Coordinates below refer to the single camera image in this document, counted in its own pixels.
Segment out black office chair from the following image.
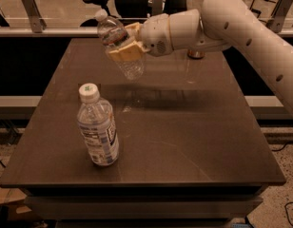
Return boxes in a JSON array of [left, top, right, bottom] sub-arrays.
[[79, 0, 190, 28]]

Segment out brown soda can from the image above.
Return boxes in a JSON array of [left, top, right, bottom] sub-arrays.
[[187, 49, 205, 60]]

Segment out middle metal railing bracket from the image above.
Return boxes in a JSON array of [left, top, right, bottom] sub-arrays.
[[151, 0, 163, 16]]

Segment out clear bottle red label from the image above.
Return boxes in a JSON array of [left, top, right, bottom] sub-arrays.
[[95, 9, 145, 81]]

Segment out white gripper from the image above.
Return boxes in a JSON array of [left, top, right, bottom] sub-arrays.
[[107, 13, 173, 62]]

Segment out upright bottle white cap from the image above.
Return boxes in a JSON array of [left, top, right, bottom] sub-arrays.
[[77, 83, 119, 166]]

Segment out metal railing bracket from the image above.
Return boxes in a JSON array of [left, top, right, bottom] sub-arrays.
[[266, 0, 293, 33], [151, 0, 163, 16], [21, 0, 47, 33]]

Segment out wooden cart with wheels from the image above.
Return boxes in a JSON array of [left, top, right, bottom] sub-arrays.
[[249, 0, 280, 24]]

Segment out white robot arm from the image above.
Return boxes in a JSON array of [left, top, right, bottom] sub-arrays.
[[107, 0, 293, 117]]

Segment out right metal railing bracket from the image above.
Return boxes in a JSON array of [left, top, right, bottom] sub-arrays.
[[266, 0, 293, 33]]

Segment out black floor cable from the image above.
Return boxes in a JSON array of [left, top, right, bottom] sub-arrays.
[[270, 141, 293, 228]]

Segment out left metal railing bracket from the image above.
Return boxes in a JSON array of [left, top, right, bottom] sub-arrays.
[[21, 0, 47, 33]]

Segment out cardboard box under table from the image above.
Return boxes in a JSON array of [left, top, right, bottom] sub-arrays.
[[0, 187, 39, 223]]

